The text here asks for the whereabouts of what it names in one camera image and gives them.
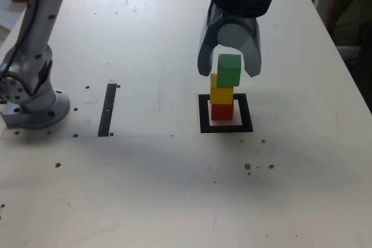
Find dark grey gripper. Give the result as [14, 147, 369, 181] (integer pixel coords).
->
[196, 1, 263, 78]

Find green cube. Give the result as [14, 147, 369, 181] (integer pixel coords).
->
[216, 53, 242, 87]

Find yellow cube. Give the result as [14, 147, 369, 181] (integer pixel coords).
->
[209, 73, 234, 105]

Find red cube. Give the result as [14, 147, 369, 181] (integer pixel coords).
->
[211, 103, 235, 121]

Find black tape square outline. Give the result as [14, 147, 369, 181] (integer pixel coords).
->
[198, 93, 254, 134]

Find black tape strip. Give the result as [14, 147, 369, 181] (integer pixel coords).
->
[97, 84, 117, 138]

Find white metal frame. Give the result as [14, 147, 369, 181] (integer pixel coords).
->
[329, 0, 354, 30]

